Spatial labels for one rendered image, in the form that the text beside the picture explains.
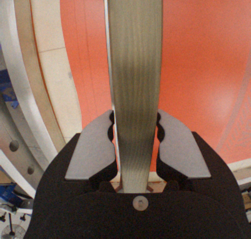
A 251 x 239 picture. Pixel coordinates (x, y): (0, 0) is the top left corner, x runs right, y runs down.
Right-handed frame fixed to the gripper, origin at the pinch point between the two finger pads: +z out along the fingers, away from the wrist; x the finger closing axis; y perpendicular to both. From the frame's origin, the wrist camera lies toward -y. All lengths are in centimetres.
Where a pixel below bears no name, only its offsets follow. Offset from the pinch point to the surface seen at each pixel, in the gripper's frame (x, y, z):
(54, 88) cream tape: -12.9, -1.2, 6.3
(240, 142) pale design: 26.7, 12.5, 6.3
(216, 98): 14.5, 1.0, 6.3
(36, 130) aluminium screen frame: -16.8, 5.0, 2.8
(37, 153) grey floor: -163, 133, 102
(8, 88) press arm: -29.5, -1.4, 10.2
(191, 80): 9.1, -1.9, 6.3
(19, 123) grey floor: -166, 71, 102
